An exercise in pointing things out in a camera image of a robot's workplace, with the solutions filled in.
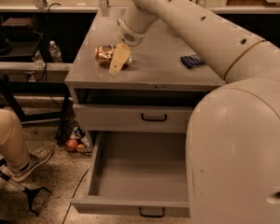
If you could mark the closed grey upper drawer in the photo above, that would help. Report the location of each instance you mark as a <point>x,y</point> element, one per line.
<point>131,118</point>

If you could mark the dark blue snack bar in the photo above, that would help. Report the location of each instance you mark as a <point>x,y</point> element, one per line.
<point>192,61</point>

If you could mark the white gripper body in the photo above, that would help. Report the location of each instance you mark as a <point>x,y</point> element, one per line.
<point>130,34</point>

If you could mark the grey sneaker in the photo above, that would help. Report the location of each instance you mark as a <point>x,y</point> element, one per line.
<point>36,160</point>

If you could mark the open grey lower drawer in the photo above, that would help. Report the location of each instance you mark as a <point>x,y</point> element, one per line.
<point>137,174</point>

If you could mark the black tripod stand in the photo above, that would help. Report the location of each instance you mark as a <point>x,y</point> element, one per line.
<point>30,193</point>

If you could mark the basket of fruit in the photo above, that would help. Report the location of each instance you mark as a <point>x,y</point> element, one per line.
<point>78,142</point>

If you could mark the grey drawer cabinet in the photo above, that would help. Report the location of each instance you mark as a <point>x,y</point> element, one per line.
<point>154,77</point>

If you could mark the person's leg in khaki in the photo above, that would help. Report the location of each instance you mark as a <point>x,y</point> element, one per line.
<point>12,145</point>

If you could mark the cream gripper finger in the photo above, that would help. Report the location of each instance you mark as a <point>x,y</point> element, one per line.
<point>121,54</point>

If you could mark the clear plastic water bottle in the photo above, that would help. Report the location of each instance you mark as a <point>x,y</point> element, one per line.
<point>55,52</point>

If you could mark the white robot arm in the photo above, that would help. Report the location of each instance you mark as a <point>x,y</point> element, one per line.
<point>233,136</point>

